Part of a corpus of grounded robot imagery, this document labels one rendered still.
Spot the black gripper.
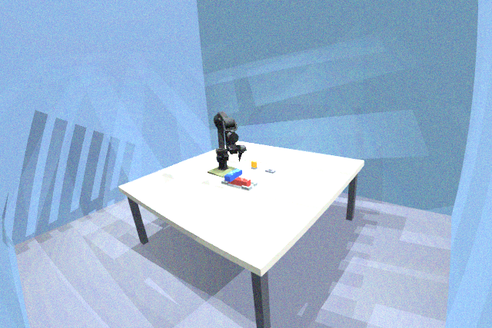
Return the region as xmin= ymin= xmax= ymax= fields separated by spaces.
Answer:
xmin=215 ymin=140 xmax=247 ymax=164

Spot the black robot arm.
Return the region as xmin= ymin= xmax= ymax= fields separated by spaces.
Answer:
xmin=214 ymin=111 xmax=241 ymax=171

